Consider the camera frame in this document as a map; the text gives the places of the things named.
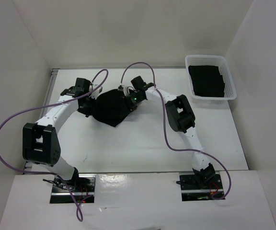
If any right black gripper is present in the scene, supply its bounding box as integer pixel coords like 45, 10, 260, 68
119, 93, 144, 118

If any black skirt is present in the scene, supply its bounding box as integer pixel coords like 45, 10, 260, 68
92, 89, 130, 127

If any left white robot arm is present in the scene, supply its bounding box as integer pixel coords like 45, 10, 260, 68
23, 78, 103, 192

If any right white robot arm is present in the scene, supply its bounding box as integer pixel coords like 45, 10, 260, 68
120, 76, 216, 188

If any black folded skirts stack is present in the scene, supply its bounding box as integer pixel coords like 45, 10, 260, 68
188, 65, 225, 97

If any white plastic basket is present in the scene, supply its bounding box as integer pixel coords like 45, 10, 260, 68
185, 55, 237, 104

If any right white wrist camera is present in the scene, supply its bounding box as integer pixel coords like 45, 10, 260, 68
118, 85, 133, 96

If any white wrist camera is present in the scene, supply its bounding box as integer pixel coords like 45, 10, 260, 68
90, 84, 103, 99
118, 85, 133, 96

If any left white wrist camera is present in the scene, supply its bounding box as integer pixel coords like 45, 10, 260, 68
90, 84, 103, 99

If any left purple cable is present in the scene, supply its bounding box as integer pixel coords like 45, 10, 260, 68
0, 69, 109, 222

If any purple cable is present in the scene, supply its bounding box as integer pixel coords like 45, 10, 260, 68
0, 69, 109, 222
119, 61, 232, 200

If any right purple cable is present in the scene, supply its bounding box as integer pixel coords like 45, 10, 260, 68
119, 61, 232, 200

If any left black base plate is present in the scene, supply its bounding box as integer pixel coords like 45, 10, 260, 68
43, 174, 96, 204

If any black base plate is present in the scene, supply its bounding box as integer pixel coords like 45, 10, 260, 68
176, 173, 225, 201
43, 174, 96, 204

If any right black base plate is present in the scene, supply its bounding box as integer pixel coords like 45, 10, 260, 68
176, 173, 225, 201

